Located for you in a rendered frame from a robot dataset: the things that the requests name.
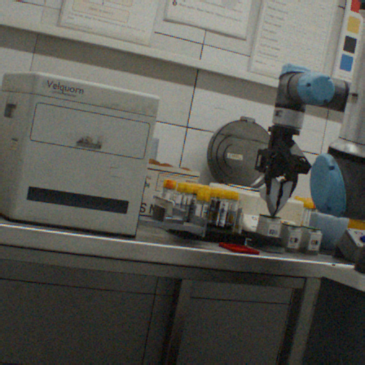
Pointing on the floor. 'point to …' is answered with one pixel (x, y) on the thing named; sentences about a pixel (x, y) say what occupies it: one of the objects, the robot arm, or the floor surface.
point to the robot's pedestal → (336, 326)
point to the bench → (175, 270)
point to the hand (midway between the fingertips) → (274, 211)
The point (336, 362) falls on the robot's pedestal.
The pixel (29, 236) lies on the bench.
